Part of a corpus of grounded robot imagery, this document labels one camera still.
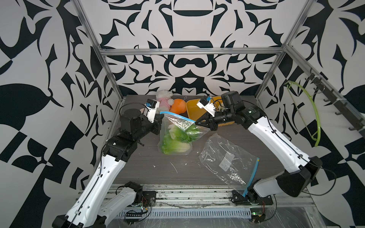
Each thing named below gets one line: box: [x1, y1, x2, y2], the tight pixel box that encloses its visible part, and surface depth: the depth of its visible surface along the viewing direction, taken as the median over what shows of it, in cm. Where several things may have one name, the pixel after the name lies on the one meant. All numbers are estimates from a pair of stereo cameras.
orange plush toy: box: [169, 98, 187, 115], surface depth 106 cm
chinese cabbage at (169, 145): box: [161, 133, 191, 155], surface depth 81 cm
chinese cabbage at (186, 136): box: [167, 123, 204, 143], surface depth 70 cm
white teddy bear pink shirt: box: [155, 89, 174, 113], surface depth 107 cm
